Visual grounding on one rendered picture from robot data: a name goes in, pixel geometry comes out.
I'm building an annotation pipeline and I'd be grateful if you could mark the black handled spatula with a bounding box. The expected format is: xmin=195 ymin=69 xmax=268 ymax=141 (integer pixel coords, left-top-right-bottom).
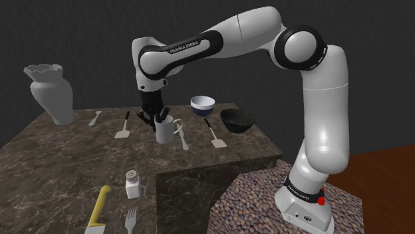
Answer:
xmin=114 ymin=110 xmax=131 ymax=140
xmin=204 ymin=118 xmax=227 ymax=149

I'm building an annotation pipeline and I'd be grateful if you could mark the pebble patterned robot stand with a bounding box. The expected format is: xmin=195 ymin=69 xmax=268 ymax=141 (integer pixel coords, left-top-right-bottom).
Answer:
xmin=206 ymin=158 xmax=365 ymax=234

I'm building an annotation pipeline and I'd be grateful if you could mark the black bowl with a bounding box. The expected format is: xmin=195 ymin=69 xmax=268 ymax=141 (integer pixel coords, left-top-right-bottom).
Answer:
xmin=219 ymin=108 xmax=256 ymax=134

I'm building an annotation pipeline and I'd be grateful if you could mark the white mug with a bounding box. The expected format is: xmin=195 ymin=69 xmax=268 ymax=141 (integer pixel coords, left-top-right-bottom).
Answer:
xmin=154 ymin=114 xmax=184 ymax=145

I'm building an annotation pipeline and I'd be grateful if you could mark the silver fork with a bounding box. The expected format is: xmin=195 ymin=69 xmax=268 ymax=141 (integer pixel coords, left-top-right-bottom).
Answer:
xmin=124 ymin=207 xmax=138 ymax=234

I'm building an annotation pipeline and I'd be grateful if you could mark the white salt shaker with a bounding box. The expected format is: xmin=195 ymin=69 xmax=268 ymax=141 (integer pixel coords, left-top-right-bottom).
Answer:
xmin=124 ymin=170 xmax=142 ymax=200

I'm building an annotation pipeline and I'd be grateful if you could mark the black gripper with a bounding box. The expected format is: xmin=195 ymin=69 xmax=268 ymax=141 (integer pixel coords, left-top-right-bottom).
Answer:
xmin=136 ymin=89 xmax=170 ymax=132

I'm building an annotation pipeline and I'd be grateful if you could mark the small silver spoon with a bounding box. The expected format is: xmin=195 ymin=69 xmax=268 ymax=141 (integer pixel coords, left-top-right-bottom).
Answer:
xmin=88 ymin=110 xmax=102 ymax=127

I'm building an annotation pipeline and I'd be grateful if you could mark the yellow handled knife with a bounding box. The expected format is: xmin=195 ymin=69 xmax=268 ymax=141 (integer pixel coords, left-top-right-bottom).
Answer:
xmin=83 ymin=185 xmax=112 ymax=234

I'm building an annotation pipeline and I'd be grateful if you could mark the white jagged rim vase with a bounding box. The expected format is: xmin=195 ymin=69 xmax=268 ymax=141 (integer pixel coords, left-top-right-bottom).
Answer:
xmin=23 ymin=63 xmax=74 ymax=126

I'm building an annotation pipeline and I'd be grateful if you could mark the white and blue bowl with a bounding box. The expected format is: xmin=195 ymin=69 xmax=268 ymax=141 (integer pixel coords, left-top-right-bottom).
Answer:
xmin=190 ymin=95 xmax=216 ymax=118

